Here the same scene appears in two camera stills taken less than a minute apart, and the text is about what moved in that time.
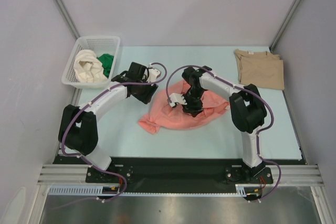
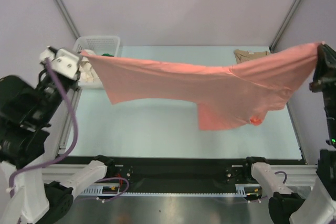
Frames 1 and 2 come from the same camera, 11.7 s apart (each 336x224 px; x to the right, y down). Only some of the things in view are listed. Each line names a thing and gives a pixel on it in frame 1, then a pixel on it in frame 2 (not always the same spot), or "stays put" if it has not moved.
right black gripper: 192,107 to 324,67
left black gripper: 146,97 to 75,83
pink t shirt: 158,115 to 245,91
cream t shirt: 88,68 stays put
